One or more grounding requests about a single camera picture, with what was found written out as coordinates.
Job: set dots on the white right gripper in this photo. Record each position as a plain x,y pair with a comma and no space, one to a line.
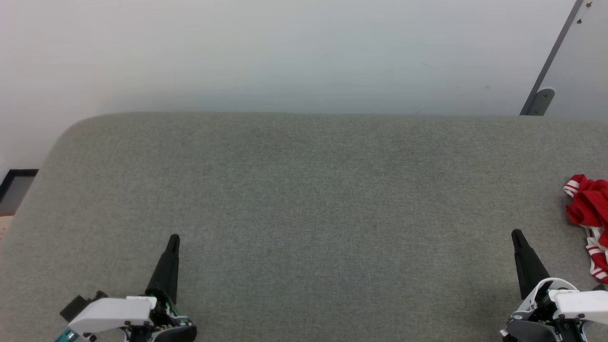
579,304

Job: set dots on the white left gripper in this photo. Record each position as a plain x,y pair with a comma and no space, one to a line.
114,313

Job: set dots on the red white Bulls jersey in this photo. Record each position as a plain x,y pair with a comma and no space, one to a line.
591,204

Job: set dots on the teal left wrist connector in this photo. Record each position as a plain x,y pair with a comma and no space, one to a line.
65,336

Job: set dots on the pale pink laundry basket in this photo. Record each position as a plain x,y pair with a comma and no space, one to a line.
4,228

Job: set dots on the black framed panel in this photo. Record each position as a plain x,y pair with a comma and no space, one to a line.
16,190

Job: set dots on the grey slanted metal strip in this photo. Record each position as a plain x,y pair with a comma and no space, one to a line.
553,52

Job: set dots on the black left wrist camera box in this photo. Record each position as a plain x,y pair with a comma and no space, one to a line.
73,306

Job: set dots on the grey metal bracket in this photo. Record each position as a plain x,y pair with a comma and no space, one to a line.
541,102

